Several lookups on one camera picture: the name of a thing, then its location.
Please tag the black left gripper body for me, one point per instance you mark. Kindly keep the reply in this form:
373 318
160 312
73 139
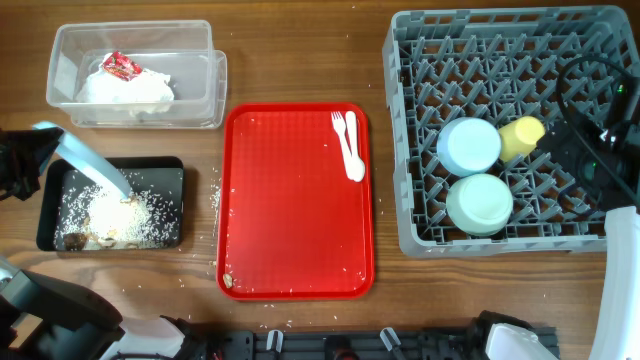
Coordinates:
17 169

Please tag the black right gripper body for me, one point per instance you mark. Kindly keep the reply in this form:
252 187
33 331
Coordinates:
556 135

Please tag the light blue plate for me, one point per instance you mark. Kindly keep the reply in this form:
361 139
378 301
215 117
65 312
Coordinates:
87 161

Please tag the yellow cup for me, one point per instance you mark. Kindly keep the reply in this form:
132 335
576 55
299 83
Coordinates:
520 137

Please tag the brown food scrap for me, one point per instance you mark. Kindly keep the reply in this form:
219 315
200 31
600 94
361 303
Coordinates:
74 241

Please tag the red snack wrapper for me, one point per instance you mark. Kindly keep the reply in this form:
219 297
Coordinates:
121 66

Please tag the green bowl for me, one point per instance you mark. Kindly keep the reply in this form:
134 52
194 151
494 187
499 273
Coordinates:
480 204

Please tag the light blue bowl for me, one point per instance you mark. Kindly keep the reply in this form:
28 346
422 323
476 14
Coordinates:
468 146

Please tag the white napkin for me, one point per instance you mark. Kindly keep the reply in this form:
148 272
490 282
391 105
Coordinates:
151 89

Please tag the white plastic spoon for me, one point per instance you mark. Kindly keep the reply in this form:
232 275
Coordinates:
357 165

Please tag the white plastic fork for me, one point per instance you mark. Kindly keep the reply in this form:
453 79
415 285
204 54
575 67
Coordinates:
339 126

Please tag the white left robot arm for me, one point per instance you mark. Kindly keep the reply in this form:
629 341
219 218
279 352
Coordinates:
47 318

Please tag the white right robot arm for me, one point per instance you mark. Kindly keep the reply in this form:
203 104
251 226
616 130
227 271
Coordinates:
617 333

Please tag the clear plastic waste bin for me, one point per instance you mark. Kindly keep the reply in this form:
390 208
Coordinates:
182 49

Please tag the grey dishwasher rack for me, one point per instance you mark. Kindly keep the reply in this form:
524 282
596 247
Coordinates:
498 65

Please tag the black plastic bin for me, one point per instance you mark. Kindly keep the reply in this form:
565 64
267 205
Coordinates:
53 185

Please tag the spilled white rice pile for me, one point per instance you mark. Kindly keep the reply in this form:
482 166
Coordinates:
150 218

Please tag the nut shell scrap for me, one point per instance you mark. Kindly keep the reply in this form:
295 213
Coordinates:
228 281

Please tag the red serving tray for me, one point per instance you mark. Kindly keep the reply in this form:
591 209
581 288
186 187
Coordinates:
292 225

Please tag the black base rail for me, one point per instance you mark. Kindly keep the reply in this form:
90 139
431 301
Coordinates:
429 344

